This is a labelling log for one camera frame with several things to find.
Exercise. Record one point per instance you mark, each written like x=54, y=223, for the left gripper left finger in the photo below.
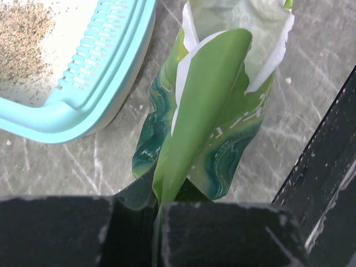
x=80, y=230

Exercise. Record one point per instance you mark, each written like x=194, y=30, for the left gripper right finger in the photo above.
x=198, y=232

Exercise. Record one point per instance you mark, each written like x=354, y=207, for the green litter bag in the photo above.
x=209, y=99

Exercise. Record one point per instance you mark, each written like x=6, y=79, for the scattered litter granules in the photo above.
x=23, y=27

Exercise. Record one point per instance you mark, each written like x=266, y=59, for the teal litter box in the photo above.
x=93, y=56

